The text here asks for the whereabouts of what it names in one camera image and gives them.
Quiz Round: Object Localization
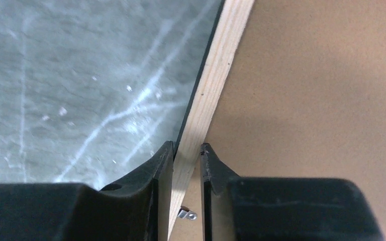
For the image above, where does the brown cardboard backing board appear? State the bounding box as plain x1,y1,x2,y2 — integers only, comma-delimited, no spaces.
170,1,386,240

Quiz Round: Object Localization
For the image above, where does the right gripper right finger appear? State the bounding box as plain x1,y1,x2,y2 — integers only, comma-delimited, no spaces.
200,143,384,240

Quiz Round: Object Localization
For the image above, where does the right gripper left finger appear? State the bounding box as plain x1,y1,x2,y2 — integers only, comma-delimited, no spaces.
0,141,174,240

